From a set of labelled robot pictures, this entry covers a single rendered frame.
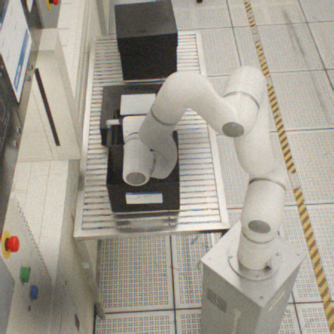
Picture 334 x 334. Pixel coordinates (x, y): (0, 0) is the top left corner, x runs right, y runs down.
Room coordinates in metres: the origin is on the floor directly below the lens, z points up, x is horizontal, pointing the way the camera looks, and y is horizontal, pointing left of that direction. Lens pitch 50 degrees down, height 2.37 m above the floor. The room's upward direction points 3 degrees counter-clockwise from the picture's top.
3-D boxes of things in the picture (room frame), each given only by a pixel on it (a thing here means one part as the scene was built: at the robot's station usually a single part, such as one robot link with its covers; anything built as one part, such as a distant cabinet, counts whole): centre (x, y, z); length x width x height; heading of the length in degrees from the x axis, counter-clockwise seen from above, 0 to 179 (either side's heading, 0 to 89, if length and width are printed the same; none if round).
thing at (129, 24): (2.12, 0.05, 0.89); 0.29 x 0.29 x 0.25; 4
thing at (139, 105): (1.31, 0.08, 1.04); 0.24 x 0.20 x 0.32; 88
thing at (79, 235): (1.71, 0.06, 0.38); 1.30 x 0.60 x 0.76; 0
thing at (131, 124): (1.20, 0.08, 1.17); 0.11 x 0.10 x 0.07; 178
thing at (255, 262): (0.93, -0.31, 0.85); 0.19 x 0.19 x 0.18
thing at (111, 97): (1.68, 0.12, 0.83); 0.29 x 0.29 x 0.13; 89
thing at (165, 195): (1.30, 0.08, 0.85); 0.28 x 0.28 x 0.17; 88
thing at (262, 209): (0.90, -0.30, 1.07); 0.19 x 0.12 x 0.24; 161
